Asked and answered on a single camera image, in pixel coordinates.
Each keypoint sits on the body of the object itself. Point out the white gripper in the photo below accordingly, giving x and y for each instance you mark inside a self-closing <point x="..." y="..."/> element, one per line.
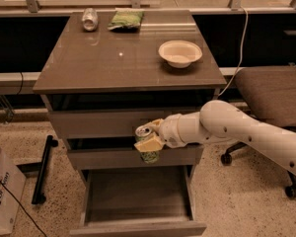
<point x="169" y="131"/>

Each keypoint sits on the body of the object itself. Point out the green soda can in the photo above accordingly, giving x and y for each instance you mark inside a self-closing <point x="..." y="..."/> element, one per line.
<point x="146" y="144"/>

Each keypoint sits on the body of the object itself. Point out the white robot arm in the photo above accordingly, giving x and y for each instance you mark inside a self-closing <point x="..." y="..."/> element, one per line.
<point x="215" y="122"/>

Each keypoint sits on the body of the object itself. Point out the middle drawer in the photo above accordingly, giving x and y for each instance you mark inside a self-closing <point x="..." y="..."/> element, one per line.
<point x="112" y="159"/>

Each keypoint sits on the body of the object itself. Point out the drawer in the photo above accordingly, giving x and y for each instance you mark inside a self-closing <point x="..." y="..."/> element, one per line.
<point x="139" y="202"/>
<point x="112" y="159"/>
<point x="106" y="123"/>

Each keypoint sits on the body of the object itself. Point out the top drawer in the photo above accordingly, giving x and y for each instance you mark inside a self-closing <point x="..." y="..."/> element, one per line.
<point x="106" y="123"/>

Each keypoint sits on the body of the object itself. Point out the bottom drawer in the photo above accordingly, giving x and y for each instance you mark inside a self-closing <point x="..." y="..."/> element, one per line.
<point x="139" y="202"/>

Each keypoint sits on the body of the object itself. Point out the grey drawer cabinet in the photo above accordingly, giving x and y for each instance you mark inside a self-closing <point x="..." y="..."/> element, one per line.
<point x="105" y="70"/>

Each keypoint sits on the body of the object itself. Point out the white paper bowl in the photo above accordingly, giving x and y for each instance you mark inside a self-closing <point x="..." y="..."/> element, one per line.
<point x="180" y="53"/>

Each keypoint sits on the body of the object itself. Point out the green snack bag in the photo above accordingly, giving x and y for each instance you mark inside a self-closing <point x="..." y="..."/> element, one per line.
<point x="126" y="20"/>

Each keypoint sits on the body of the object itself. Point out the black bar on floor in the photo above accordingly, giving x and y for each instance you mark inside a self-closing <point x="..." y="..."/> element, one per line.
<point x="38" y="195"/>

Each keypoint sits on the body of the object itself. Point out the white cardboard box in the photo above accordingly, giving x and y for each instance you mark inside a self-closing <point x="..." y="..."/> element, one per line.
<point x="13" y="180"/>

